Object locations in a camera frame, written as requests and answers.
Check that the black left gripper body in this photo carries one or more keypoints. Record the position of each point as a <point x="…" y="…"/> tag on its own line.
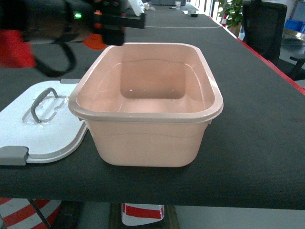
<point x="95" y="23"/>

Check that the white box lid grey handle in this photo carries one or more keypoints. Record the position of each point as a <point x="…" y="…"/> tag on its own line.
<point x="38" y="127"/>

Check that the pink plastic storage box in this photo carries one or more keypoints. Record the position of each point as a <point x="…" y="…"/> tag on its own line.
<point x="148" y="104"/>

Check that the white paper cup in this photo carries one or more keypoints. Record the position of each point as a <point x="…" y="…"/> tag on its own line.
<point x="177" y="5"/>

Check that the green potted plant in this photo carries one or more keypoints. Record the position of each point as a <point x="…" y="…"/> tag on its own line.
<point x="231" y="15"/>

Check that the black office chair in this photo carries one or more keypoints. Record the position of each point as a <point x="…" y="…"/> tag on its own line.
<point x="263" y="24"/>

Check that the red white traffic cone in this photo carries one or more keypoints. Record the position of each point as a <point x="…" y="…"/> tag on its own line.
<point x="142" y="216"/>

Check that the blue bin right shelf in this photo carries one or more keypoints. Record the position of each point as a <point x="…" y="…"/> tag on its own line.
<point x="295" y="25"/>

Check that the black table mat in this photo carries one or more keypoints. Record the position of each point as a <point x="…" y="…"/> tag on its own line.
<point x="252" y="155"/>

